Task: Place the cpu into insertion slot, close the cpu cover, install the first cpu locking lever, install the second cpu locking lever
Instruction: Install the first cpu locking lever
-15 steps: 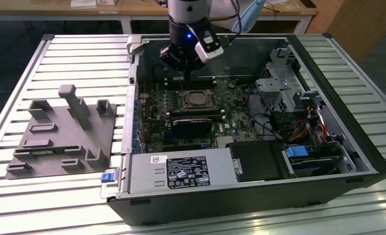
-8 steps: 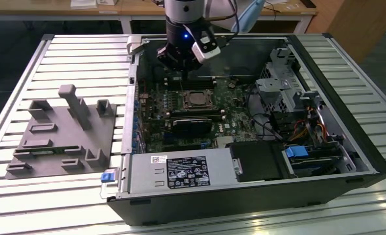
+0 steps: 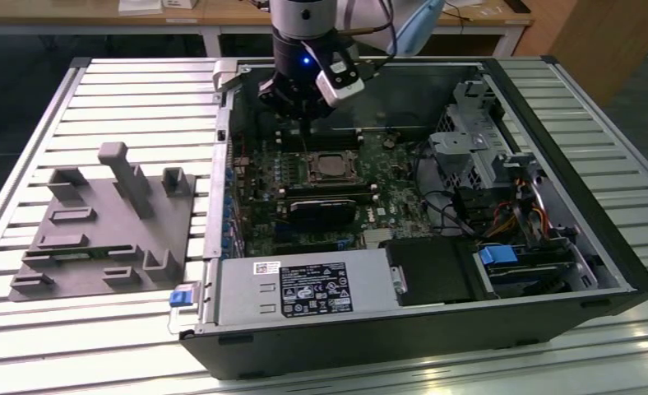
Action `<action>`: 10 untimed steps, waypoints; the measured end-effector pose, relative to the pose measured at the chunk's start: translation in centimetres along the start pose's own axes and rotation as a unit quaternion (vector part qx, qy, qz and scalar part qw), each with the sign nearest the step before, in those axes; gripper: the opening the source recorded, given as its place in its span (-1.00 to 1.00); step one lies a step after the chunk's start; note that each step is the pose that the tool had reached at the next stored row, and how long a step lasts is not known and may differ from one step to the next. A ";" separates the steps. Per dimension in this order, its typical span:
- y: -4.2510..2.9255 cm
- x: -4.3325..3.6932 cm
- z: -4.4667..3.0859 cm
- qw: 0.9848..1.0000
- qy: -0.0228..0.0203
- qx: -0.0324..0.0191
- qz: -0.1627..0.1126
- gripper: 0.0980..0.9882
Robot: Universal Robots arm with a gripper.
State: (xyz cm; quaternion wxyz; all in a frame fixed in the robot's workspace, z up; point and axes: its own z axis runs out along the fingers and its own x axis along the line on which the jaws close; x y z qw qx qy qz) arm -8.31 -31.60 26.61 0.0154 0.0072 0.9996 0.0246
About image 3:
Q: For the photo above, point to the silver power supply unit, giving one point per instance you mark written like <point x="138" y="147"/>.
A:
<point x="247" y="296"/>

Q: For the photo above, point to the CPU socket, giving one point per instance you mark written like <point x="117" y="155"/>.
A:
<point x="307" y="177"/>

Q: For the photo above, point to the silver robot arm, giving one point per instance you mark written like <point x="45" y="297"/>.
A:
<point x="302" y="16"/>

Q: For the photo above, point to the blue case latch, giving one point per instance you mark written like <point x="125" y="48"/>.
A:
<point x="180" y="297"/>

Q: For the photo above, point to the wooden desk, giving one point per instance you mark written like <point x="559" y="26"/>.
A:
<point x="83" y="18"/>

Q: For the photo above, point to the black plastic shroud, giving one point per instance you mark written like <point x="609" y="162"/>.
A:
<point x="434" y="271"/>

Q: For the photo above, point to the small silver heatsink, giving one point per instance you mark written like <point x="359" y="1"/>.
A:
<point x="376" y="238"/>

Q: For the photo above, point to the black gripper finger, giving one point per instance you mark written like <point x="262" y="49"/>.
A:
<point x="307" y="126"/>

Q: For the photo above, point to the black graphics card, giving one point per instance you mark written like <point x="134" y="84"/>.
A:
<point x="324" y="214"/>

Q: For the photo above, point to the green motherboard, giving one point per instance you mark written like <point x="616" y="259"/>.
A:
<point x="395" y="205"/>

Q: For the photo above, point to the black open PC case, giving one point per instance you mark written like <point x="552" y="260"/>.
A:
<point x="356" y="349"/>

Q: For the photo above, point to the black RAM slot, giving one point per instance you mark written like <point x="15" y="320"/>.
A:
<point x="330" y="140"/>

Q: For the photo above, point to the blue disk carrier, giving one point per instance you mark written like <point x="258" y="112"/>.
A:
<point x="496" y="256"/>

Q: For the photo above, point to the white box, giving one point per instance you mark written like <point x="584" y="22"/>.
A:
<point x="138" y="6"/>

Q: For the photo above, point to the metal drive cage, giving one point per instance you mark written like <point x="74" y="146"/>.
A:
<point x="467" y="152"/>

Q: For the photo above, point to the grey parts rack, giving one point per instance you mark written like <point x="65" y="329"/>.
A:
<point x="110" y="247"/>

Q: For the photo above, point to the wooden cabinet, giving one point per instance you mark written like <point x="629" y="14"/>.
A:
<point x="604" y="41"/>

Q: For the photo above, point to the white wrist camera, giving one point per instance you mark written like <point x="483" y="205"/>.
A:
<point x="340" y="88"/>

